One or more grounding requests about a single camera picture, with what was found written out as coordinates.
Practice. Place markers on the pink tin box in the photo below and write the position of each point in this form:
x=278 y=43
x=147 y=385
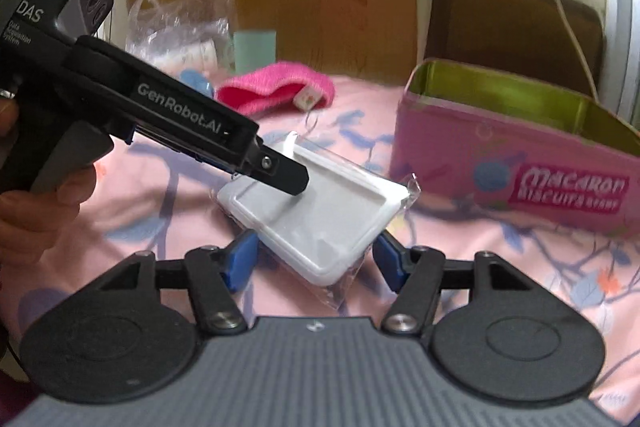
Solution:
x=450 y=167

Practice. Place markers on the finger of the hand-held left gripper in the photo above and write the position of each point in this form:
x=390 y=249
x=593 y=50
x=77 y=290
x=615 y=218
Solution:
x=282 y=174

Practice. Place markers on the light blue round item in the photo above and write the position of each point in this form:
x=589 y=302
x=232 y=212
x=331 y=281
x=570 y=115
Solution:
x=197 y=82

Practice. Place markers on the mint green cup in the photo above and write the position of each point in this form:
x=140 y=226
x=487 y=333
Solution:
x=256 y=52

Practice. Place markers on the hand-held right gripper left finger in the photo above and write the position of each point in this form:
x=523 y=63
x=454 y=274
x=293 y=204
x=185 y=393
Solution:
x=242 y=259

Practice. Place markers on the pink knit headband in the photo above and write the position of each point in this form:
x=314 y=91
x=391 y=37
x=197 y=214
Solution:
x=270 y=87

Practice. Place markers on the pink floral bedsheet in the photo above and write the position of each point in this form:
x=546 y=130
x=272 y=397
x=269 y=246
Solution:
x=150 y=217

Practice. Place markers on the person's left hand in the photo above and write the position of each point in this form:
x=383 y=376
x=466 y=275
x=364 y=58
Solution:
x=45 y=217

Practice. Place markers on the clear plastic bag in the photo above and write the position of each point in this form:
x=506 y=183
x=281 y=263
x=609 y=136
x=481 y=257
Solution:
x=165 y=27

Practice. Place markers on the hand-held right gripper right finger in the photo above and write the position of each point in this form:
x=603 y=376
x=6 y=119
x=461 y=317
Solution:
x=387 y=264

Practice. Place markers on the white pad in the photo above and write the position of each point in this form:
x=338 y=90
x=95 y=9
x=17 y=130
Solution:
x=320 y=217

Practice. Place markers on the window with white frame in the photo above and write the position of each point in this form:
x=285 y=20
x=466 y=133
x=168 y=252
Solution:
x=627 y=7

